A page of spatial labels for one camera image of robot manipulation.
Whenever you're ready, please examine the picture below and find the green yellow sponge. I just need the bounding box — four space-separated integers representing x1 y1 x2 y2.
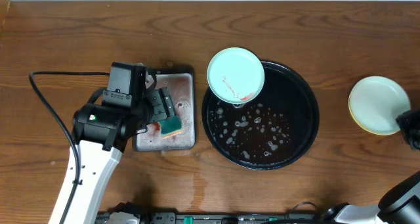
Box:
159 115 182 138

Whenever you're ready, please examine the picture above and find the green plate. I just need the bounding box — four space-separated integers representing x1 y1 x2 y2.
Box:
207 47 265 104
348 76 411 131

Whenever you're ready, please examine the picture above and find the yellow plate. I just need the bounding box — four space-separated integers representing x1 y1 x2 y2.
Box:
348 102 400 136

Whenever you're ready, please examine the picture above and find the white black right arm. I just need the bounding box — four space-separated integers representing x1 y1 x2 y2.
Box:
322 109 419 224

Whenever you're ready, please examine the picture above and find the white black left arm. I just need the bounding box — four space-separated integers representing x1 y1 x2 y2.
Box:
49 87 176 223

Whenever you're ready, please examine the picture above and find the black rectangular soapy tray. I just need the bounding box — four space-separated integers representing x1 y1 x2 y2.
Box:
133 68 196 152

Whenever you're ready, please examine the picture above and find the black round tray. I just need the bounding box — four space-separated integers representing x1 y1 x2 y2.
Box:
201 61 320 170

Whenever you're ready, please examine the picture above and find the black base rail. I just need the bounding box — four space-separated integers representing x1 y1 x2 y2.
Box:
94 202 324 224

